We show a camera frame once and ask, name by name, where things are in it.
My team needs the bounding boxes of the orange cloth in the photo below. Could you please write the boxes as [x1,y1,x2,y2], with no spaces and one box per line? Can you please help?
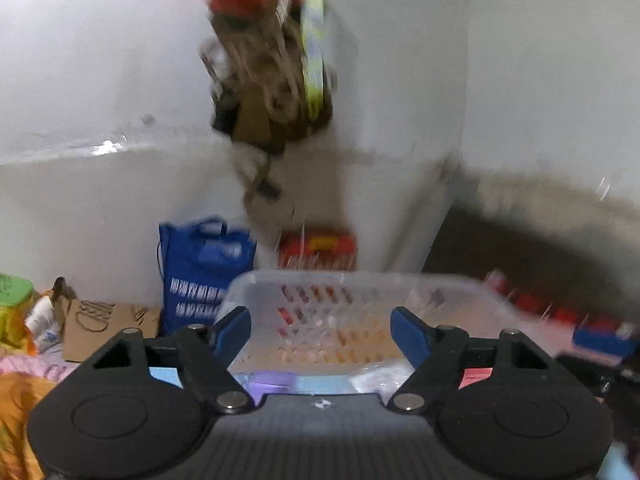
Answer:
[0,372,60,480]

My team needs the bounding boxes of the brown bag strap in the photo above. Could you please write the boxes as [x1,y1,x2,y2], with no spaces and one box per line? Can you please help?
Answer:
[234,145,285,207]

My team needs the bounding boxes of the blue tote bag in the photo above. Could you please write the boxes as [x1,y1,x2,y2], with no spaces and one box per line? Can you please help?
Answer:
[158,217,258,337]

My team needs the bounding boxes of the purple blue packet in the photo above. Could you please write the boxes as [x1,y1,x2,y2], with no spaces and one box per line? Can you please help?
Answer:
[230,370,352,397]

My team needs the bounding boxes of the green lidded container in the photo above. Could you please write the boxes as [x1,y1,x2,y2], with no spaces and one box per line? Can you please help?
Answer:
[0,273,34,309]

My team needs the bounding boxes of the white packet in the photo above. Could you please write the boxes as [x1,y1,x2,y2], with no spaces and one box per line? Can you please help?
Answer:
[25,295,64,354]

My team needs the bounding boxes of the pink cloth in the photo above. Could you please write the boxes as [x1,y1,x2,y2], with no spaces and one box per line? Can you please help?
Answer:
[0,350,78,377]

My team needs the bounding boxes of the row of red packets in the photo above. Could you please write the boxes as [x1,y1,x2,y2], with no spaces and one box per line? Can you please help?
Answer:
[484,270,577,328]

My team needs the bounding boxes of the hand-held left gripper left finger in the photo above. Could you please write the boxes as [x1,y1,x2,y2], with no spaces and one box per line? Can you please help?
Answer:
[82,306,253,416]

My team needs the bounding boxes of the brown paper bag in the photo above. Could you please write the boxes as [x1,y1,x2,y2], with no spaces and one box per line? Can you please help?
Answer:
[52,277,162,364]

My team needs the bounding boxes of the clear plastic basket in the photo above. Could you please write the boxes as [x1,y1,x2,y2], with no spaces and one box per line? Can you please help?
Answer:
[215,269,576,378]

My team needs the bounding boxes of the yellow-green folded umbrella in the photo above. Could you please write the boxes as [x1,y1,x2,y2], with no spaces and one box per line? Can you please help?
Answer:
[299,0,329,122]

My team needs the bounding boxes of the blue box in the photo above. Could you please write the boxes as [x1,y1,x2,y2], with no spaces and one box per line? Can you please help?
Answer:
[571,317,640,357]

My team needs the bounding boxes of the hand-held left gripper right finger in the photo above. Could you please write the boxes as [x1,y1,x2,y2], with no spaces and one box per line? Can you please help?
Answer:
[390,306,558,415]

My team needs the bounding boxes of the red box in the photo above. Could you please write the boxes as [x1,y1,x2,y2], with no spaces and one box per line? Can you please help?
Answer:
[277,230,358,272]

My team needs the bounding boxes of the brown hanging bag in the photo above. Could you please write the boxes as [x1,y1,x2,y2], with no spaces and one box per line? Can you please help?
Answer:
[200,10,335,157]

